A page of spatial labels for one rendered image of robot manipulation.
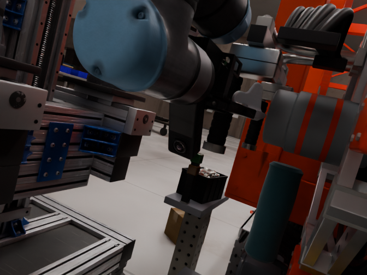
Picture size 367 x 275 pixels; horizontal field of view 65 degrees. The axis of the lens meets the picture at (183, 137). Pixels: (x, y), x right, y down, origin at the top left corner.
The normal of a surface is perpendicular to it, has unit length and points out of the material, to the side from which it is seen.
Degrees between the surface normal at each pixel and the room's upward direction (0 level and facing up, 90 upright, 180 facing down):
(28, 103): 90
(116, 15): 90
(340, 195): 90
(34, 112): 90
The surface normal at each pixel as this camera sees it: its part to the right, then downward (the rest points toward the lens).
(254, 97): 0.51, 0.22
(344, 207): -0.40, -0.03
